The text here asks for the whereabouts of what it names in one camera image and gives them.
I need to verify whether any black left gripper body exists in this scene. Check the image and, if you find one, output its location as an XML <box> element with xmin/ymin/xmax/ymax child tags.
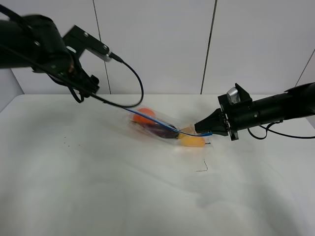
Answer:
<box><xmin>31</xmin><ymin>36</ymin><xmax>85</xmax><ymax>85</ymax></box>

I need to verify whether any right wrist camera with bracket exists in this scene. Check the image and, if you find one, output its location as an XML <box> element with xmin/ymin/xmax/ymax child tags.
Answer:
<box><xmin>226</xmin><ymin>83</ymin><xmax>252</xmax><ymax>104</ymax></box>

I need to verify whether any clear zip bag blue zipper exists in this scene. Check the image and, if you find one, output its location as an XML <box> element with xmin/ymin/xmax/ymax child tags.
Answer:
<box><xmin>125</xmin><ymin>107</ymin><xmax>213</xmax><ymax>148</ymax></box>

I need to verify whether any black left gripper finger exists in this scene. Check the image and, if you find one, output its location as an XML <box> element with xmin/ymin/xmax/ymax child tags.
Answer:
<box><xmin>76</xmin><ymin>70</ymin><xmax>99</xmax><ymax>94</ymax></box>

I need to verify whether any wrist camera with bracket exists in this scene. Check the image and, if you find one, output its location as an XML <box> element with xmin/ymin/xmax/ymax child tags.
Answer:
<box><xmin>226</xmin><ymin>83</ymin><xmax>252</xmax><ymax>104</ymax></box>
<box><xmin>63</xmin><ymin>25</ymin><xmax>111</xmax><ymax>62</ymax></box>

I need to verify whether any purple toy eggplant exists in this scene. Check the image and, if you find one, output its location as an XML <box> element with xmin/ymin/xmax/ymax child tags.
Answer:
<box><xmin>142</xmin><ymin>123</ymin><xmax>179</xmax><ymax>139</ymax></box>

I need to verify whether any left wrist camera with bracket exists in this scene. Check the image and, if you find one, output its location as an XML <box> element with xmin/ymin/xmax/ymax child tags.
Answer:
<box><xmin>63</xmin><ymin>25</ymin><xmax>111</xmax><ymax>62</ymax></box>

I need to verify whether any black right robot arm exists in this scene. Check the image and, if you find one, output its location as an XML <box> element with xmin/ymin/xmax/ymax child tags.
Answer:
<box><xmin>194</xmin><ymin>83</ymin><xmax>315</xmax><ymax>141</ymax></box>

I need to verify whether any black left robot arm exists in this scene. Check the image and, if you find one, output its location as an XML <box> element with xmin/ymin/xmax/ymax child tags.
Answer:
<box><xmin>0</xmin><ymin>5</ymin><xmax>228</xmax><ymax>139</ymax></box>

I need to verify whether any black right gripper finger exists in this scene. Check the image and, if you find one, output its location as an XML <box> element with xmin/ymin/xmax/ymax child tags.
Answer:
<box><xmin>195</xmin><ymin>125</ymin><xmax>228</xmax><ymax>136</ymax></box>
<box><xmin>194</xmin><ymin>109</ymin><xmax>225</xmax><ymax>128</ymax></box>

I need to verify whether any black left camera cable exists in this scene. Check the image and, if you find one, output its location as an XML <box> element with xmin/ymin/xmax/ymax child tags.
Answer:
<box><xmin>48</xmin><ymin>53</ymin><xmax>145</xmax><ymax>108</ymax></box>

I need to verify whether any orange toy fruit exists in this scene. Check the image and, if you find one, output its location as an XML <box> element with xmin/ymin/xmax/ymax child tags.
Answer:
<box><xmin>133</xmin><ymin>107</ymin><xmax>156</xmax><ymax>123</ymax></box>

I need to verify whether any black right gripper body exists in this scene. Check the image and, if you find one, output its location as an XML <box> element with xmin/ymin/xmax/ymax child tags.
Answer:
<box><xmin>219</xmin><ymin>94</ymin><xmax>253</xmax><ymax>141</ymax></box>

